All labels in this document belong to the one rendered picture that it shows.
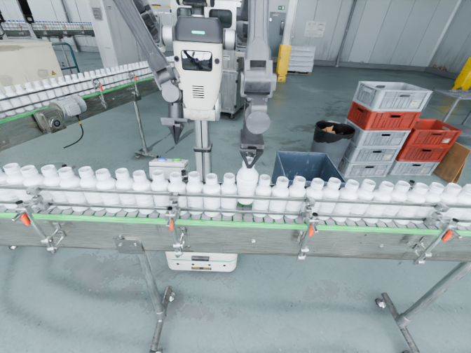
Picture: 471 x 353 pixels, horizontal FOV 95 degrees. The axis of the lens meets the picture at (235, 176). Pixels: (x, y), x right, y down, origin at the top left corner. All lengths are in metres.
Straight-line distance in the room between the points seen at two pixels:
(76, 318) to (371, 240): 1.75
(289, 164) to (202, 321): 1.16
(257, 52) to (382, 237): 0.78
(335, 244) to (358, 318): 1.04
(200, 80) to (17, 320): 1.83
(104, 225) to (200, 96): 0.74
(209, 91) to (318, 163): 0.80
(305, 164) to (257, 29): 1.01
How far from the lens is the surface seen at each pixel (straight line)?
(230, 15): 4.22
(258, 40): 0.60
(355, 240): 0.97
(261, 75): 0.57
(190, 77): 1.19
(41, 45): 4.94
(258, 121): 0.52
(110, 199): 0.86
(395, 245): 1.07
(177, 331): 1.69
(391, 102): 2.93
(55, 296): 2.08
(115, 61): 6.63
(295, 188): 0.76
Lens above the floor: 1.58
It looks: 35 degrees down
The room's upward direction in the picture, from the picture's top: 4 degrees clockwise
